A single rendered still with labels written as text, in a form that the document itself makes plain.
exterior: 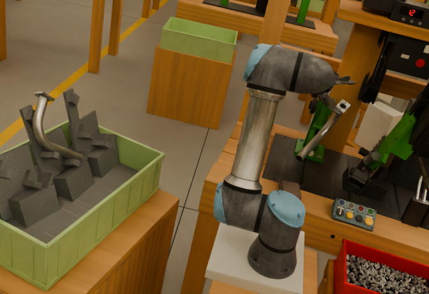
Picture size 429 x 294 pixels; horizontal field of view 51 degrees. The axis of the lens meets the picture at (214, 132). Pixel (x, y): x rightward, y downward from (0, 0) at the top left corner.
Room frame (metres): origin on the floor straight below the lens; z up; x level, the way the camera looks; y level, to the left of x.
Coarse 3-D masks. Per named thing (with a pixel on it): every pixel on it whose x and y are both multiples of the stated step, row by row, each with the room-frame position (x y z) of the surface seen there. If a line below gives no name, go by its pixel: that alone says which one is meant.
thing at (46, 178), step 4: (44, 172) 1.17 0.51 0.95; (40, 176) 1.17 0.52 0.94; (44, 176) 1.16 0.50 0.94; (48, 176) 1.15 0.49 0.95; (52, 176) 1.15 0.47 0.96; (40, 180) 1.15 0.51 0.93; (44, 180) 1.15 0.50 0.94; (48, 180) 1.14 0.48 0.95; (52, 180) 1.15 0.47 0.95; (44, 184) 1.14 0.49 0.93; (48, 184) 1.13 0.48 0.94; (48, 188) 1.13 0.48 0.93
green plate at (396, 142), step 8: (408, 112) 1.63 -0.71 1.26; (400, 120) 1.65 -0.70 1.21; (408, 120) 1.58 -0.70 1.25; (416, 120) 1.54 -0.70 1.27; (400, 128) 1.59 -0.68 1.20; (408, 128) 1.54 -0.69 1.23; (392, 136) 1.61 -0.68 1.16; (400, 136) 1.54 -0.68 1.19; (408, 136) 1.55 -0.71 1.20; (384, 144) 1.62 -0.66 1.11; (392, 144) 1.55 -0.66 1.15; (400, 144) 1.55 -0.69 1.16; (408, 144) 1.55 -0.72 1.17; (384, 152) 1.56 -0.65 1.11; (392, 152) 1.55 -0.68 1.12; (400, 152) 1.55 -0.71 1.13; (408, 152) 1.55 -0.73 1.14
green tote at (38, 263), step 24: (120, 144) 1.49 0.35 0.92; (144, 168) 1.31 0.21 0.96; (120, 192) 1.16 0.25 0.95; (144, 192) 1.33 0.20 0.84; (96, 216) 1.06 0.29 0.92; (120, 216) 1.19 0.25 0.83; (0, 240) 0.91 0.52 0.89; (24, 240) 0.88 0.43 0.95; (72, 240) 0.95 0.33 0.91; (96, 240) 1.06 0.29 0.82; (0, 264) 0.91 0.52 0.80; (24, 264) 0.88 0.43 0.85; (48, 264) 0.86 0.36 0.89; (72, 264) 0.96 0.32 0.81; (48, 288) 0.87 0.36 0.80
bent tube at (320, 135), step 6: (342, 102) 1.65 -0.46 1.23; (336, 108) 1.63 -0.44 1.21; (342, 108) 1.63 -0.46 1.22; (336, 114) 1.65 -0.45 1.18; (330, 120) 1.67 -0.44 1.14; (336, 120) 1.67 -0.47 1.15; (324, 126) 1.68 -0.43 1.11; (330, 126) 1.67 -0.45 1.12; (318, 132) 1.66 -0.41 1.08; (324, 132) 1.66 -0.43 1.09; (318, 138) 1.62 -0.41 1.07; (306, 144) 1.59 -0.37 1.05; (312, 144) 1.59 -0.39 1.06; (306, 150) 1.55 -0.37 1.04; (300, 156) 1.52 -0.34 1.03
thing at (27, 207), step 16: (16, 160) 1.13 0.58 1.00; (32, 160) 1.17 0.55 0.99; (16, 176) 1.11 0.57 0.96; (0, 192) 1.05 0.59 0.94; (16, 192) 1.09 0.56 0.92; (32, 192) 1.10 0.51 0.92; (48, 192) 1.12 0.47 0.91; (0, 208) 1.03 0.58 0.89; (16, 208) 1.04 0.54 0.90; (32, 208) 1.06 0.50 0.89; (48, 208) 1.10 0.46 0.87; (32, 224) 1.04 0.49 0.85
